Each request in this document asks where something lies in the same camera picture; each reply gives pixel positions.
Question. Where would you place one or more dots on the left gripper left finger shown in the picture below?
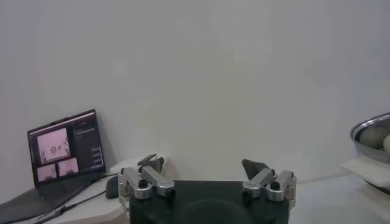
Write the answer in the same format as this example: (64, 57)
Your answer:
(158, 182)

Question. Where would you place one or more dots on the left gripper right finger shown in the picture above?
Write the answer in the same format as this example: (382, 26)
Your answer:
(262, 179)

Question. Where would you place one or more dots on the perforated steel steamer basket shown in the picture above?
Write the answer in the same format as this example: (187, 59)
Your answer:
(365, 152)

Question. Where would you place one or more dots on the small black white device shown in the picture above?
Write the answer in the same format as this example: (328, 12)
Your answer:
(146, 157)

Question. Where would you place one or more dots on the flat white box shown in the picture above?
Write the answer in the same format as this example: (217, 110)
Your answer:
(125, 164)

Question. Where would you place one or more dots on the black computer mouse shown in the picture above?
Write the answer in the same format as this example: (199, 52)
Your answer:
(112, 187)

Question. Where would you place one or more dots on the white side table with mouse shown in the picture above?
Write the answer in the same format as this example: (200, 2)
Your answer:
(91, 210)

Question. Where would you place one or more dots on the black laptop with pink windows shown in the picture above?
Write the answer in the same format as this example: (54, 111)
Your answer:
(65, 146)

